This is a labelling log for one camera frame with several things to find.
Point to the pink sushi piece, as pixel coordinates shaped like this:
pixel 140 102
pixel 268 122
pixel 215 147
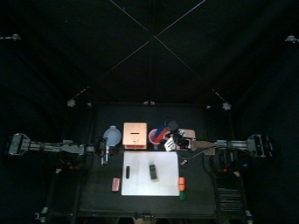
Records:
pixel 116 184

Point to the white printed label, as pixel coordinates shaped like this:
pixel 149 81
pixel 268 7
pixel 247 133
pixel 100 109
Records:
pixel 229 201

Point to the small blue tile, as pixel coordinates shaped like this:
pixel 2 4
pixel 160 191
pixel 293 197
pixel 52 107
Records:
pixel 155 147

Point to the wooden box with slot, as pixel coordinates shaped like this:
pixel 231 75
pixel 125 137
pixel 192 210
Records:
pixel 134 134

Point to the dark green sushi roll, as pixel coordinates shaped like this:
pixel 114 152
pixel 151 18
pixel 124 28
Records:
pixel 153 171

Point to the grey metal frame clamp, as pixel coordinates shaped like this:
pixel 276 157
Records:
pixel 148 102
pixel 70 102
pixel 291 38
pixel 14 37
pixel 225 106

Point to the translucent pale blue plate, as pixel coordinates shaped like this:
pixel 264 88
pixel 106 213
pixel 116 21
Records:
pixel 112 135

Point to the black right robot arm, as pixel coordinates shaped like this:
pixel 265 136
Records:
pixel 233 143

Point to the blue plastic utensil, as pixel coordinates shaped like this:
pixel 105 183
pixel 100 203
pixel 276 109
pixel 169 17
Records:
pixel 160 131

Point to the orange toy carrot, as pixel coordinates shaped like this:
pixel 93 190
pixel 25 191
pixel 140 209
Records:
pixel 181 184

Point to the white cutting board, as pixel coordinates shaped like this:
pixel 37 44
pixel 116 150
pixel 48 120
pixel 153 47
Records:
pixel 151 186

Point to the small black bar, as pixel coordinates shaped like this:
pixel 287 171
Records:
pixel 126 172

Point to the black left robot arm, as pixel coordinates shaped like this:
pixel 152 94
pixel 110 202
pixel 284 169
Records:
pixel 50 145

